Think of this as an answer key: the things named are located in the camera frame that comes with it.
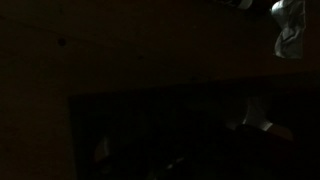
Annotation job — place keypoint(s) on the black box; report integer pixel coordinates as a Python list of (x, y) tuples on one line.
[(179, 132)]

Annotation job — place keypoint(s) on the white towel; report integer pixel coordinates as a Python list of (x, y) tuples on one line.
[(253, 112)]

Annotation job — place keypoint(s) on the crumpled clear plastic wrapper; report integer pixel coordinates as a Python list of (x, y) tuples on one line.
[(290, 16)]

